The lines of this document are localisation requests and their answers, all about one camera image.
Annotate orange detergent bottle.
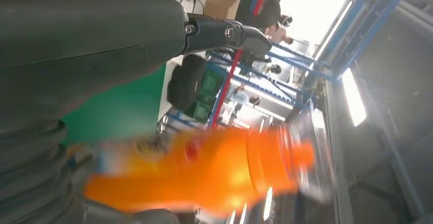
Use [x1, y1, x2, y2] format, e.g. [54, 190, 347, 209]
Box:
[67, 126, 335, 216]

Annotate green table mat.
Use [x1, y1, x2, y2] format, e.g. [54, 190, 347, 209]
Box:
[61, 0, 180, 147]

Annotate white table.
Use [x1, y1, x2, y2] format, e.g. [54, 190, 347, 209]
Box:
[157, 0, 244, 129]

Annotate black carrying case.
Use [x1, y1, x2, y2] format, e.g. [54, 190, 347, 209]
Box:
[167, 54, 207, 110]

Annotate green plastic crate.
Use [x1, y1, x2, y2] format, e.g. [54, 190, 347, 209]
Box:
[193, 68, 224, 122]

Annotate brown cardboard box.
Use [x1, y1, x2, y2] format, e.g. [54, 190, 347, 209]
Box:
[204, 0, 242, 20]

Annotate person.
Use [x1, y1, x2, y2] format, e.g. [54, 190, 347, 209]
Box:
[231, 84, 261, 115]
[263, 13, 295, 45]

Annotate ceiling light panel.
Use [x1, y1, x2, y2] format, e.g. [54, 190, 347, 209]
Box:
[341, 67, 368, 128]

